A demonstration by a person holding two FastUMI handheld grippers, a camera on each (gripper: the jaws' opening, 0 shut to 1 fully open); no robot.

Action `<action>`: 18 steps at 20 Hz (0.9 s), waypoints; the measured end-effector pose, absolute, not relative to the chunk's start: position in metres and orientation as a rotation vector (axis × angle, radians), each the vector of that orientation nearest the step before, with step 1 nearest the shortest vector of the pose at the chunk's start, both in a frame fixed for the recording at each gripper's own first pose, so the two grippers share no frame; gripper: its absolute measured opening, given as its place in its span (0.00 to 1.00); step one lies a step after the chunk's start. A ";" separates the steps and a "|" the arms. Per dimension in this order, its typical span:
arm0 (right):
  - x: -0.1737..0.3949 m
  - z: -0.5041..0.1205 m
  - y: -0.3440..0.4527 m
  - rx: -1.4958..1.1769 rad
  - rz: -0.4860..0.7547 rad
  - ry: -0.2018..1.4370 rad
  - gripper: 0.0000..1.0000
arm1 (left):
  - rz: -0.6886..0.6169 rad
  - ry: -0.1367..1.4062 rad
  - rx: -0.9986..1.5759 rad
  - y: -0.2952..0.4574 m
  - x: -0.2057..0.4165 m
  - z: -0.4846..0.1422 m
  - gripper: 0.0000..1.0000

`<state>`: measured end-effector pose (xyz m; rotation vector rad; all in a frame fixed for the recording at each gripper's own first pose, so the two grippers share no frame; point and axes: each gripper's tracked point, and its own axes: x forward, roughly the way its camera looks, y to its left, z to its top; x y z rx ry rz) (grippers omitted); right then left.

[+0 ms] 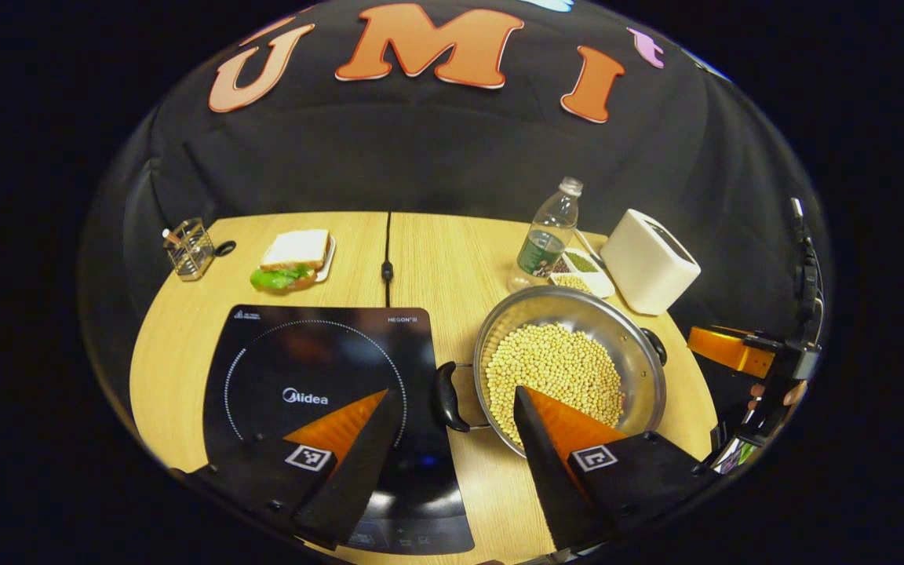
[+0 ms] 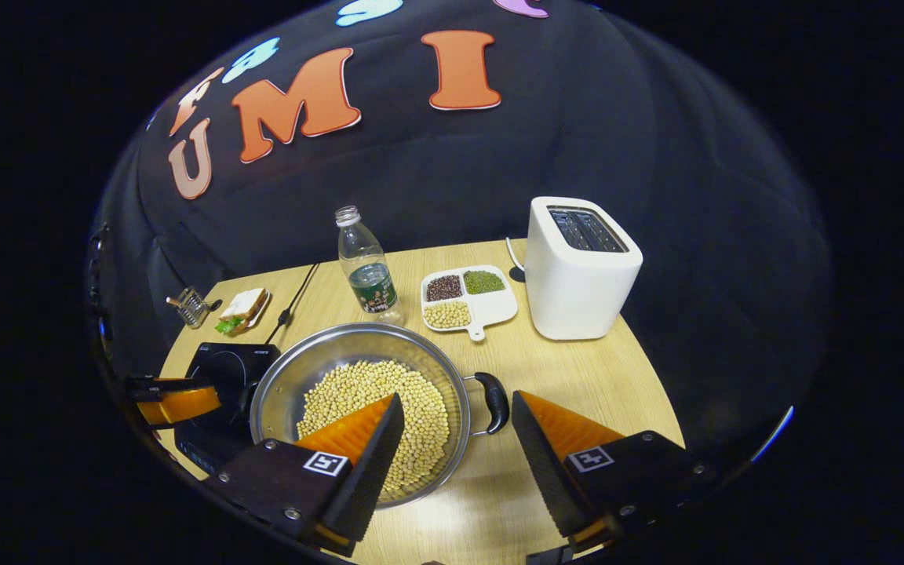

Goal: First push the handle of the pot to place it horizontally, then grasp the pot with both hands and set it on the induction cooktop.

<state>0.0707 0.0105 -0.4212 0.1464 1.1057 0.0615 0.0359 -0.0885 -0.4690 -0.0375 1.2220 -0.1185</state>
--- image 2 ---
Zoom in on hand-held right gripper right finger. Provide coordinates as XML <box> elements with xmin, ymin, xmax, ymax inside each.
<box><xmin>509</xmin><ymin>388</ymin><xmax>709</xmax><ymax>554</ymax></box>

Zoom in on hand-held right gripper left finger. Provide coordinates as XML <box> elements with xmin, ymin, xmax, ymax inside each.
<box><xmin>205</xmin><ymin>391</ymin><xmax>407</xmax><ymax>558</ymax></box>

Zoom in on black induction cooktop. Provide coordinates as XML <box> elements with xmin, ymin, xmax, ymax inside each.
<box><xmin>173</xmin><ymin>341</ymin><xmax>282</xmax><ymax>476</ymax></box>

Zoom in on stainless steel pot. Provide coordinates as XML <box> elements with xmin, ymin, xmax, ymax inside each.
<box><xmin>240</xmin><ymin>322</ymin><xmax>512</xmax><ymax>511</ymax></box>

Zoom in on heap of soybeans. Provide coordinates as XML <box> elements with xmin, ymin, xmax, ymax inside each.
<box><xmin>297</xmin><ymin>359</ymin><xmax>451</xmax><ymax>494</ymax></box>

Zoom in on sandwich with lettuce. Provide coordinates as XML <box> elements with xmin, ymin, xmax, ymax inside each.
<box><xmin>214</xmin><ymin>287</ymin><xmax>268</xmax><ymax>335</ymax></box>

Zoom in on white divided dish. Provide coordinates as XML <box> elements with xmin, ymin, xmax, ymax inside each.
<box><xmin>421</xmin><ymin>267</ymin><xmax>519</xmax><ymax>342</ymax></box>

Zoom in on small yellow bean portion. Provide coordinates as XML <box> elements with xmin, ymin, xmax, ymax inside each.
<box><xmin>425</xmin><ymin>301</ymin><xmax>472</xmax><ymax>329</ymax></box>

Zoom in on white toaster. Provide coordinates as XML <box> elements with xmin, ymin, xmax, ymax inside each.
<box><xmin>525</xmin><ymin>196</ymin><xmax>643</xmax><ymax>341</ymax></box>

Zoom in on dark red beans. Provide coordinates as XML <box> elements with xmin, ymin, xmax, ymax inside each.
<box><xmin>426</xmin><ymin>275</ymin><xmax>465</xmax><ymax>303</ymax></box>

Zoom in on clear plastic water bottle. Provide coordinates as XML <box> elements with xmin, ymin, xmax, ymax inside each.
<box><xmin>334</xmin><ymin>206</ymin><xmax>406</xmax><ymax>326</ymax></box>

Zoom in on green mung beans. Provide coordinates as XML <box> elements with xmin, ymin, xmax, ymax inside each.
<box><xmin>464</xmin><ymin>270</ymin><xmax>506</xmax><ymax>296</ymax></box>

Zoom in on wire mesh holder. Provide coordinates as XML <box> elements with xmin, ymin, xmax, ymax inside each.
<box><xmin>176</xmin><ymin>286</ymin><xmax>223</xmax><ymax>329</ymax></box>

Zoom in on black power cable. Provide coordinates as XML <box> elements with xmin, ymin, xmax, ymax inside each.
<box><xmin>265</xmin><ymin>263</ymin><xmax>319</xmax><ymax>344</ymax></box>

